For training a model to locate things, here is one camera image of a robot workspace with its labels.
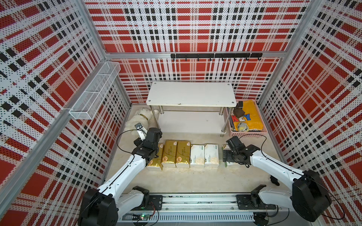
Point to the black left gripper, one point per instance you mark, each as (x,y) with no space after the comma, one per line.
(138,142)

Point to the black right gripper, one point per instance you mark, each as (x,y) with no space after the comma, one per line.
(228,158)

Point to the white tissue pack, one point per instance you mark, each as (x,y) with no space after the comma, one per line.
(211,155)
(225,147)
(197,156)

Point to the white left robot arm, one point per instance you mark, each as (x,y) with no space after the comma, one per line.
(105,205)

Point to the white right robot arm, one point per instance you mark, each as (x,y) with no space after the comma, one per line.
(305,193)

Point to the gold tissue pack left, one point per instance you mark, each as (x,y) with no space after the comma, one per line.
(156,163)

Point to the gold tissue pack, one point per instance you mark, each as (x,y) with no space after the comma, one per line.
(183,154)
(156,163)
(169,154)

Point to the gold tissue pack middle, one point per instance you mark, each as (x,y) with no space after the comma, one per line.
(169,154)

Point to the gold tissue pack right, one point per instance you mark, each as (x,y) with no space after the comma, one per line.
(183,154)

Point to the white two-tier shelf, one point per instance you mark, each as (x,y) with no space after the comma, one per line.
(192,107)

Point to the white plush toy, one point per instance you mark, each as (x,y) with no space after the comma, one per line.
(144,116)

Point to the pink plastic basket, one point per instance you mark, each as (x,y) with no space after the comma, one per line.
(239,134)

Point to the yellow printed cloth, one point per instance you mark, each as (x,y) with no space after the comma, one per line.
(250,122)

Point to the brown plush toy in basket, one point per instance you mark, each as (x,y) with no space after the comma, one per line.
(238,110)

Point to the green circuit board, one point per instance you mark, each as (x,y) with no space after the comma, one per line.
(141,217)

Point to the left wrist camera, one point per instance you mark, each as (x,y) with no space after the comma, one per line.
(141,131)

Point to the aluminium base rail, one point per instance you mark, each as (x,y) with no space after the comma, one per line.
(211,208)

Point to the white wire mesh basket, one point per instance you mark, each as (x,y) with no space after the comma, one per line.
(88,104)

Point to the black wall hook rail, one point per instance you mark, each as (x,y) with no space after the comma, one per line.
(217,55)

